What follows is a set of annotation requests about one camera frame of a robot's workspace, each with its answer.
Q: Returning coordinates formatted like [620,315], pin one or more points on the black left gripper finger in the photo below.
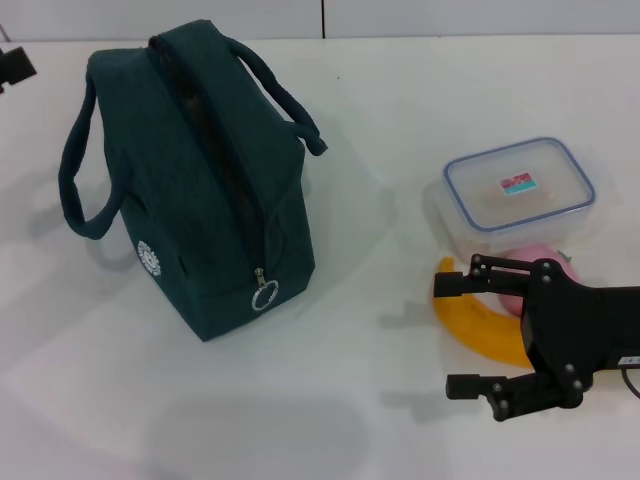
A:
[17,67]

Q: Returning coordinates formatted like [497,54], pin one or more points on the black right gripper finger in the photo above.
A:
[452,285]
[467,387]

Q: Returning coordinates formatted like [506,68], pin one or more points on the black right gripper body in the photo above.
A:
[585,330]

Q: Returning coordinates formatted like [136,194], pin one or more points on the yellow toy banana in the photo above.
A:
[480,335]

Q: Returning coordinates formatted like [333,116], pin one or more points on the pink toy peach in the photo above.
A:
[522,252]

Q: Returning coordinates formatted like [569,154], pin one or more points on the clear lunch box blue seal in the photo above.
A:
[520,200]

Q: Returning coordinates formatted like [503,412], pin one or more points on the dark teal insulated lunch bag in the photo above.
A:
[150,150]

